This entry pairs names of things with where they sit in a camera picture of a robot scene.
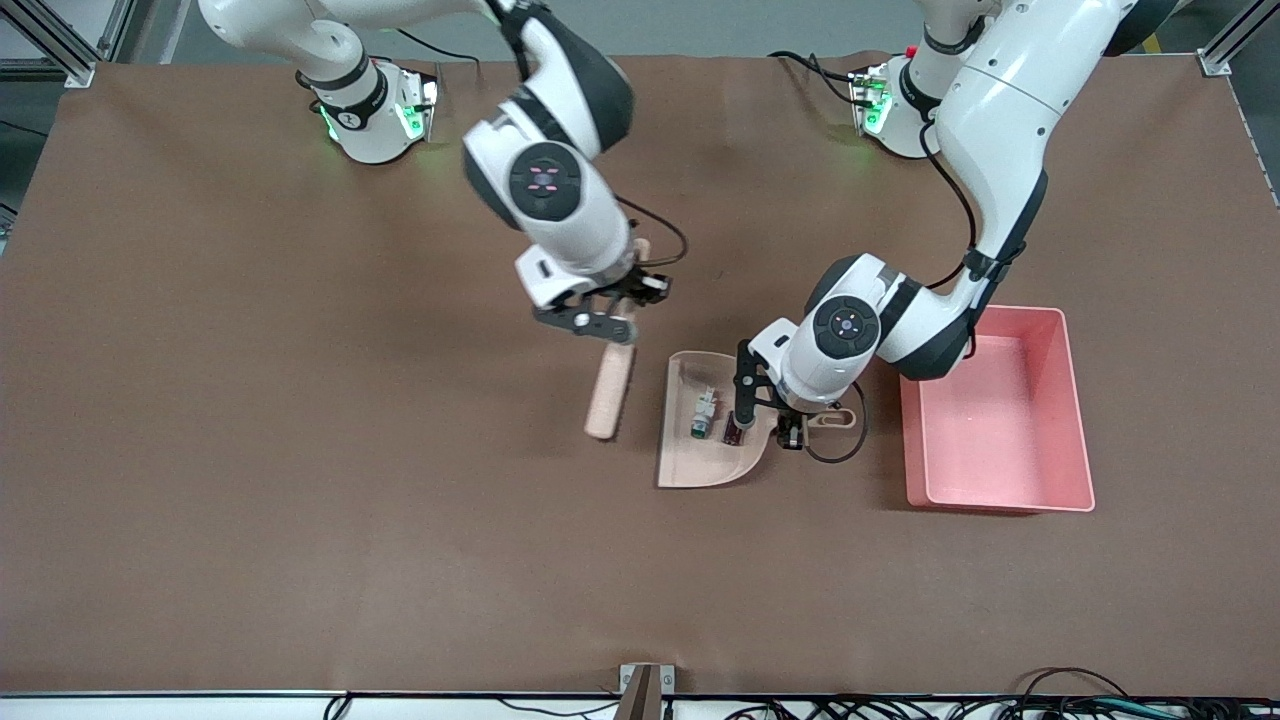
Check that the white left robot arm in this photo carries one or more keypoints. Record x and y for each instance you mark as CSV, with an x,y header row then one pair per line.
x,y
1000,120

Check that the brown table mat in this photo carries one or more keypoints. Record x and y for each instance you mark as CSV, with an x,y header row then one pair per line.
x,y
400,560

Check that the beige hand brush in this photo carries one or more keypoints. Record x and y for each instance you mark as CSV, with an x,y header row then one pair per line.
x,y
610,400

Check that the brown angled bar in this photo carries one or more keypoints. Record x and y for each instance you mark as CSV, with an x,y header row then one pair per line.
x,y
638,700

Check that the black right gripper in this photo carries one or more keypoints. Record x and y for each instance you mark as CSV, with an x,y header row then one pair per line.
x,y
640,283

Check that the grey metal bracket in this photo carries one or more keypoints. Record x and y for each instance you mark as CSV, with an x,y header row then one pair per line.
x,y
667,678

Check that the white orange electronic component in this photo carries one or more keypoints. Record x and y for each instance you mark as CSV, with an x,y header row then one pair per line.
x,y
702,410

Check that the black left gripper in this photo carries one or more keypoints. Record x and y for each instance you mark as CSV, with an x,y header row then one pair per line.
x,y
793,425

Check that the aluminium frame profile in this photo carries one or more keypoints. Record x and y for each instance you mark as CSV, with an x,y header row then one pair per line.
x,y
1215,62
75,72

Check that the pink plastic bin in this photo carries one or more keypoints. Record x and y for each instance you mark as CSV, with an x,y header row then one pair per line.
x,y
1000,450

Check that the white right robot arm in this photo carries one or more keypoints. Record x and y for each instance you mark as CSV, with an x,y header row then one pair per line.
x,y
560,220

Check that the beige plastic dustpan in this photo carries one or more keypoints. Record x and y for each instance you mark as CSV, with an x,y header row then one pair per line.
x,y
700,460

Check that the small dark brown component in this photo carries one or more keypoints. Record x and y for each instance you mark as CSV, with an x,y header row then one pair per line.
x,y
733,432

